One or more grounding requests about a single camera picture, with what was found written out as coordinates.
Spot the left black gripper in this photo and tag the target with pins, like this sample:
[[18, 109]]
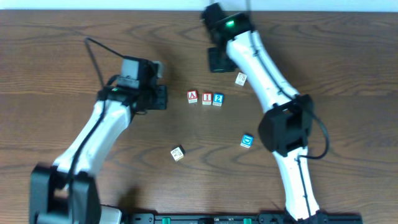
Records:
[[160, 97]]

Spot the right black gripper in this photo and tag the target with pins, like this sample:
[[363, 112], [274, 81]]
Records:
[[221, 60]]

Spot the plain engraved wooden block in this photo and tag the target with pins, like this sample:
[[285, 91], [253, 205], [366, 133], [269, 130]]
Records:
[[241, 79]]

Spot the red letter A block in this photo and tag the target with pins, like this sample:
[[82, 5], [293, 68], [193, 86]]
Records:
[[192, 96]]

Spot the blue number 2 block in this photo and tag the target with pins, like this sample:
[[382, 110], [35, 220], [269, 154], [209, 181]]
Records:
[[218, 99]]

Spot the red letter I block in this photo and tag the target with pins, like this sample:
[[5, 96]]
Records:
[[207, 98]]

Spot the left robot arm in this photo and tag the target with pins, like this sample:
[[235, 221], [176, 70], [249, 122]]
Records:
[[66, 192]]

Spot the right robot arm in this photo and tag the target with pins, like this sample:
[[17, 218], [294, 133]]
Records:
[[288, 116]]

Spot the plain tilted wooden block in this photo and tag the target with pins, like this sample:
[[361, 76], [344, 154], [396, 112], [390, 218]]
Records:
[[177, 153]]

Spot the blue picture wooden block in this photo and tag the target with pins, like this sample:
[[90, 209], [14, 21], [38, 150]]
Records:
[[246, 141]]

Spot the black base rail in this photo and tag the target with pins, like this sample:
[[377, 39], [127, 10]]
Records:
[[262, 218]]

